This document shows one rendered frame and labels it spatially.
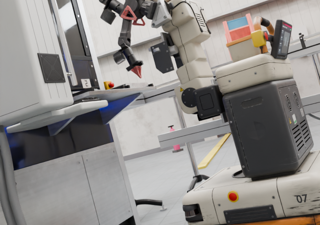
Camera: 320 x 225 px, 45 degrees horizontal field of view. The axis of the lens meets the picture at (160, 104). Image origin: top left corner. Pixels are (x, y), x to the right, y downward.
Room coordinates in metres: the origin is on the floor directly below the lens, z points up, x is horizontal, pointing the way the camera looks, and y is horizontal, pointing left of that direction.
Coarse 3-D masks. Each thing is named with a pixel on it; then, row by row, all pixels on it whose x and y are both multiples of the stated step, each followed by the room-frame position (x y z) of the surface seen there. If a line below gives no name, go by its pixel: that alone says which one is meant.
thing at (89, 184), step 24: (24, 168) 1.93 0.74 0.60; (48, 168) 2.06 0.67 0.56; (72, 168) 2.22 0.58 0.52; (96, 168) 2.40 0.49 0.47; (120, 168) 2.62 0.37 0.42; (24, 192) 1.89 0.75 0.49; (48, 192) 2.03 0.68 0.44; (72, 192) 2.18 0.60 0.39; (96, 192) 2.35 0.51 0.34; (120, 192) 2.56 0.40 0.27; (0, 216) 1.75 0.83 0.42; (24, 216) 1.86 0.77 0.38; (48, 216) 1.99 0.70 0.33; (72, 216) 2.14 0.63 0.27; (96, 216) 2.31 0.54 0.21; (120, 216) 2.51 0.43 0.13
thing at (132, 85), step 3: (123, 84) 2.23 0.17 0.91; (126, 84) 2.23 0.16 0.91; (129, 84) 2.26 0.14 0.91; (132, 84) 2.29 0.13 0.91; (135, 84) 2.32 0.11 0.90; (138, 84) 2.35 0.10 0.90; (141, 84) 2.38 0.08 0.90; (144, 84) 2.41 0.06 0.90; (147, 84) 2.44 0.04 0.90; (114, 87) 2.26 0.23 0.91; (132, 87) 2.28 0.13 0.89; (135, 87) 2.31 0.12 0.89; (138, 87) 2.34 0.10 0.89
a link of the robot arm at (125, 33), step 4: (124, 20) 2.42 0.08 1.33; (124, 24) 2.42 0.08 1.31; (128, 24) 2.41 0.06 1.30; (124, 28) 2.41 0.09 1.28; (128, 28) 2.41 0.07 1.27; (120, 32) 2.42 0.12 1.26; (124, 32) 2.41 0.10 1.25; (128, 32) 2.41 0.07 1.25; (120, 36) 2.41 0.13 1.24; (124, 36) 2.40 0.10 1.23; (128, 36) 2.42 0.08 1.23; (124, 40) 2.40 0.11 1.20; (128, 40) 2.45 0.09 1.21; (128, 44) 2.43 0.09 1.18
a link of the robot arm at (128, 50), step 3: (129, 48) 2.40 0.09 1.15; (123, 51) 2.40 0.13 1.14; (126, 51) 2.39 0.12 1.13; (129, 51) 2.39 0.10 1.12; (132, 51) 2.41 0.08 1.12; (123, 54) 2.43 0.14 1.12; (126, 54) 2.39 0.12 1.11; (129, 54) 2.39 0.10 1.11; (132, 54) 2.40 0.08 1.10; (123, 57) 2.41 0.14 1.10; (126, 57) 2.40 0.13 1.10; (129, 57) 2.40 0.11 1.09
